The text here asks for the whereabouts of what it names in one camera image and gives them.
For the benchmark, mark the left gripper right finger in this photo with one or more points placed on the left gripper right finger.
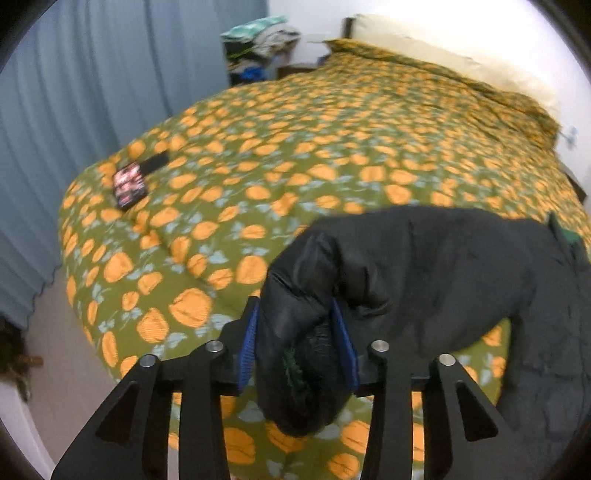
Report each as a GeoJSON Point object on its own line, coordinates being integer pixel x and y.
{"type": "Point", "coordinates": [360, 363]}

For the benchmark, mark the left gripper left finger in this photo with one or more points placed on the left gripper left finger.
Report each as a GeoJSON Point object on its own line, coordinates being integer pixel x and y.
{"type": "Point", "coordinates": [239, 340]}

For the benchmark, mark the black puffer jacket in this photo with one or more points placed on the black puffer jacket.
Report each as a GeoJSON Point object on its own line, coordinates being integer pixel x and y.
{"type": "Point", "coordinates": [430, 280]}

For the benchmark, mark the pile of clothes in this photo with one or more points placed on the pile of clothes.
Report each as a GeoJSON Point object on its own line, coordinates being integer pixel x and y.
{"type": "Point", "coordinates": [251, 48]}

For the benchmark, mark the green orange floral bedspread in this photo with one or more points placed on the green orange floral bedspread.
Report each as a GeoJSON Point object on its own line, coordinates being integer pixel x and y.
{"type": "Point", "coordinates": [249, 170]}

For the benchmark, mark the brown bag on floor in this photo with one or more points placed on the brown bag on floor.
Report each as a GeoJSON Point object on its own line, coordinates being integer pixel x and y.
{"type": "Point", "coordinates": [16, 362]}

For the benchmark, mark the blue grey curtain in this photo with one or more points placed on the blue grey curtain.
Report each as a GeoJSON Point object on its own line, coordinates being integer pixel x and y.
{"type": "Point", "coordinates": [83, 80]}

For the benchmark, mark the cream pillow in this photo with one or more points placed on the cream pillow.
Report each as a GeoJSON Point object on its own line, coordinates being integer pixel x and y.
{"type": "Point", "coordinates": [383, 33]}

